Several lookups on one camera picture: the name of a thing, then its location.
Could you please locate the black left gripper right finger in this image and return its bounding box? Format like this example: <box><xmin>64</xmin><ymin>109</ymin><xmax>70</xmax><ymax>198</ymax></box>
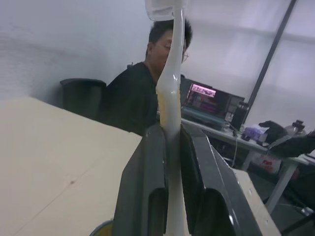
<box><xmin>180</xmin><ymin>123</ymin><xmax>263</xmax><ymax>236</ymax></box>

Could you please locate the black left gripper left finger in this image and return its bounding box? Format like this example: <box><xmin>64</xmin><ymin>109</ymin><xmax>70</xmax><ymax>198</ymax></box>
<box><xmin>112</xmin><ymin>123</ymin><xmax>169</xmax><ymax>236</ymax></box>

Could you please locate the white background desk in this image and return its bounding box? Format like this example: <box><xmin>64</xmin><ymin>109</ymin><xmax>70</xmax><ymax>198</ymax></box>
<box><xmin>181</xmin><ymin>117</ymin><xmax>315</xmax><ymax>214</ymax></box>

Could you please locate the white box with red print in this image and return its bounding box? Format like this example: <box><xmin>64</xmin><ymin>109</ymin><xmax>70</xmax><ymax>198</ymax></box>
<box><xmin>255</xmin><ymin>154</ymin><xmax>283</xmax><ymax>175</ymax></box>

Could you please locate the purple cloth bundle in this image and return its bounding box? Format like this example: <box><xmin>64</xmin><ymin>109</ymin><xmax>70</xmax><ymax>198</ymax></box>
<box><xmin>242</xmin><ymin>124</ymin><xmax>269</xmax><ymax>143</ymax></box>

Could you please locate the black bag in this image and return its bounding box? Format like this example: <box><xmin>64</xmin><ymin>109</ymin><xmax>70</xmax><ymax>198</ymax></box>
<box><xmin>258</xmin><ymin>120</ymin><xmax>290</xmax><ymax>145</ymax></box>

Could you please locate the open laptop with pink screen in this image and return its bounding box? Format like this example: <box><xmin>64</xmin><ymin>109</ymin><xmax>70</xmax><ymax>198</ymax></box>
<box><xmin>181</xmin><ymin>78</ymin><xmax>246</xmax><ymax>127</ymax></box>

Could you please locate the man in black shirt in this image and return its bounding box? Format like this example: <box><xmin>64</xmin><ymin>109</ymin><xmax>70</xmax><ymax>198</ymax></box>
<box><xmin>99</xmin><ymin>17</ymin><xmax>192</xmax><ymax>136</ymax></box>

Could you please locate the clear bottle with black cap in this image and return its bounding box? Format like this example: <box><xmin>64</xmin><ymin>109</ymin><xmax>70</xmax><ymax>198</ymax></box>
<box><xmin>284</xmin><ymin>119</ymin><xmax>307</xmax><ymax>136</ymax></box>

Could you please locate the black office chair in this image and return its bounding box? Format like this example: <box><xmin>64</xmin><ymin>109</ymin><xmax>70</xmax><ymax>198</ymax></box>
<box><xmin>60</xmin><ymin>78</ymin><xmax>107</xmax><ymax>122</ymax></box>

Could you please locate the dark metal pole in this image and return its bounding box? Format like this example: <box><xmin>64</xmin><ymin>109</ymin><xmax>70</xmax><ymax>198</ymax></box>
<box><xmin>247</xmin><ymin>0</ymin><xmax>297</xmax><ymax>106</ymax></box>

